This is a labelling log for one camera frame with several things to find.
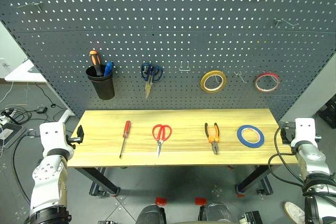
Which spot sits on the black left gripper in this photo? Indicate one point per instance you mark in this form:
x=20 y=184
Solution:
x=71 y=140

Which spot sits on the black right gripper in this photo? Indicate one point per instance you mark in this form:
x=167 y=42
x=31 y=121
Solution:
x=289 y=134

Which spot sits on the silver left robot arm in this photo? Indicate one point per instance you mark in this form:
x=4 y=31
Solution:
x=48 y=176

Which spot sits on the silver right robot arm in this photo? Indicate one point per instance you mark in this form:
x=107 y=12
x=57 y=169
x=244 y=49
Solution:
x=312 y=161

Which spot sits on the grey pegboard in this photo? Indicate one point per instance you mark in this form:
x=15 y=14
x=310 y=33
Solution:
x=168 y=37

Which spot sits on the blue tape roll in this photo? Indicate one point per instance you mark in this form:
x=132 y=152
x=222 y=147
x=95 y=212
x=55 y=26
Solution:
x=240 y=137

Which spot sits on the black power adapter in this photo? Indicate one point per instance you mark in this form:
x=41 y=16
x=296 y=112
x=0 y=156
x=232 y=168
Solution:
x=41 y=110

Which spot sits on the black box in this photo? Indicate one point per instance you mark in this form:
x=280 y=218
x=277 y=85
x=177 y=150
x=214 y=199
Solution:
x=327 y=115

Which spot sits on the black table leg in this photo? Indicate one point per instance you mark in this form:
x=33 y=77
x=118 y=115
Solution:
x=101 y=179
x=252 y=180

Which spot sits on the black plastic holder cup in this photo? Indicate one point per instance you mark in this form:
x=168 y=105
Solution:
x=102 y=87

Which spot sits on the thin red tape roll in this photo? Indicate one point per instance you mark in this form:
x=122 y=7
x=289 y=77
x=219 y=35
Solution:
x=256 y=84

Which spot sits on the orange and black pliers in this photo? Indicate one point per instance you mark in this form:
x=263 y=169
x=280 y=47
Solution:
x=214 y=145

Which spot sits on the grey flat floor device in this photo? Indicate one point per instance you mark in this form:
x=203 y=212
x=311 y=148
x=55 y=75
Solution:
x=10 y=134

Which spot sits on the metal pegboard hook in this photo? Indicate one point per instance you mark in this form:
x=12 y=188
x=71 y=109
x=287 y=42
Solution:
x=284 y=21
x=239 y=75
x=31 y=5

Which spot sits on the white round disc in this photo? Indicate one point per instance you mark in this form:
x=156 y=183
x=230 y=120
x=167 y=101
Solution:
x=294 y=210

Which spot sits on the orange and black screwdriver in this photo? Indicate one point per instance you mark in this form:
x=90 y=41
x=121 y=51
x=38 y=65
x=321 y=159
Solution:
x=94 y=58

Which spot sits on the white power strip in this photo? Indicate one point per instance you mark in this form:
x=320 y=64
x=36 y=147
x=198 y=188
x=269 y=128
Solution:
x=4 y=119

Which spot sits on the white desk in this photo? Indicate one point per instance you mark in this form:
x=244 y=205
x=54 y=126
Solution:
x=21 y=73

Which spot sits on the black and white device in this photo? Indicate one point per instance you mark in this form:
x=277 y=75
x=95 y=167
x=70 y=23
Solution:
x=252 y=217

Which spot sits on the yellow tape roll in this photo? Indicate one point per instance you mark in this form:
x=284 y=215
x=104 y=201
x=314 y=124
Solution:
x=203 y=83

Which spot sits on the red block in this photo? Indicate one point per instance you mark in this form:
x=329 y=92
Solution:
x=161 y=201
x=201 y=201

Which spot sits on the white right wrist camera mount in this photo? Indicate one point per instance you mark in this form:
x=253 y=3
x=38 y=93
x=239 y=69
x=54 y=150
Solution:
x=304 y=129

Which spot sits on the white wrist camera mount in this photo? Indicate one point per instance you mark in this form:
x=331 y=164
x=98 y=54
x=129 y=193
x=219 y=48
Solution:
x=304 y=129
x=52 y=137

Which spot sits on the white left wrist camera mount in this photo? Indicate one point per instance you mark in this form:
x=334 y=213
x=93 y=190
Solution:
x=52 y=137

